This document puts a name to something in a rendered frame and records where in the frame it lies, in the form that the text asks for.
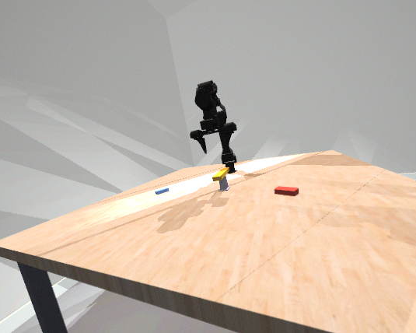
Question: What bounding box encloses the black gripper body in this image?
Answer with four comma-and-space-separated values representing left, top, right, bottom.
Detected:
190, 112, 237, 138

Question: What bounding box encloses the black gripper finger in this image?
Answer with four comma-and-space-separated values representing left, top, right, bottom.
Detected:
225, 131, 234, 150
194, 137, 207, 154

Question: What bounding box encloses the yellow bar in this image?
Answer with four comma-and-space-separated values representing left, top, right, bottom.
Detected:
212, 167, 229, 181

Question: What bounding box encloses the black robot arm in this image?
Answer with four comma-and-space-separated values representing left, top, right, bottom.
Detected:
194, 80, 237, 174

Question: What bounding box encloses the red rectangular block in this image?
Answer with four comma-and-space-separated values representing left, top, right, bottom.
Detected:
274, 186, 299, 196

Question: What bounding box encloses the light blue rectangular block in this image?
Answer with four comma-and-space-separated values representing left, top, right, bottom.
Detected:
155, 188, 170, 195

